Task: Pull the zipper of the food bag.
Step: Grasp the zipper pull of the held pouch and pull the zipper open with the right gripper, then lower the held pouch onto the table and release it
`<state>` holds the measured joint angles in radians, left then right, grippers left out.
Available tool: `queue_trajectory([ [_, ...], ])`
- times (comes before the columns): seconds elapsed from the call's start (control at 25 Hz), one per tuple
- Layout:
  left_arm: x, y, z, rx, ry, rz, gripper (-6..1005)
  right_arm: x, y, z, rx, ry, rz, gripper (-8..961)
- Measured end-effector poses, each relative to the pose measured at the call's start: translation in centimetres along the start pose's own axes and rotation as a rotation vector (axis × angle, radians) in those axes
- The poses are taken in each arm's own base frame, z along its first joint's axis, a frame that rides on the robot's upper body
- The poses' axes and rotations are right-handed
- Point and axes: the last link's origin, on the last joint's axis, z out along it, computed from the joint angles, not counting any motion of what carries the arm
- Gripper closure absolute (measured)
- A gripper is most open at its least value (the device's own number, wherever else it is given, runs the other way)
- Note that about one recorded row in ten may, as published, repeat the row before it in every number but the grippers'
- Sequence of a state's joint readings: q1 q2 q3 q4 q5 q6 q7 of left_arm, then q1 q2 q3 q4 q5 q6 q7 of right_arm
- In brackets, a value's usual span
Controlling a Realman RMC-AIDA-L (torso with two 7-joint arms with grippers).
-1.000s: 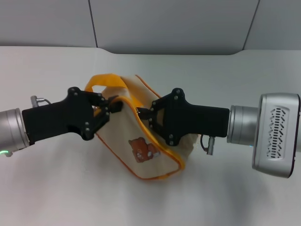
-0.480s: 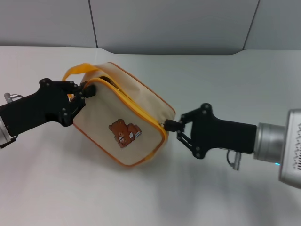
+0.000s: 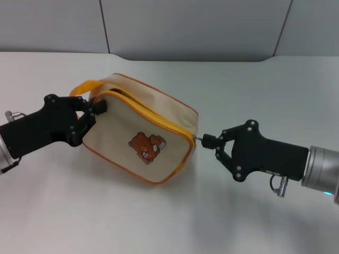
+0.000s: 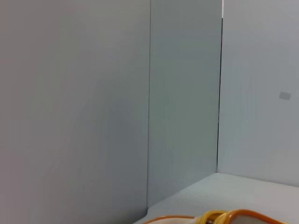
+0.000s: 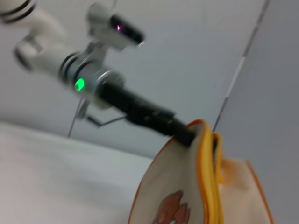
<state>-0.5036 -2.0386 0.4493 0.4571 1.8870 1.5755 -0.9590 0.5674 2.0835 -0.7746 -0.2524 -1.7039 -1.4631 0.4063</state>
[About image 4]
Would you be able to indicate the beige food bag bear print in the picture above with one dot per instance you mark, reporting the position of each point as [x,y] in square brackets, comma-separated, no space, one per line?
[247,218]

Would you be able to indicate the grey patch on wall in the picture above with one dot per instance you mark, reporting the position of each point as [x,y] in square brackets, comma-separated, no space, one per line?
[285,95]

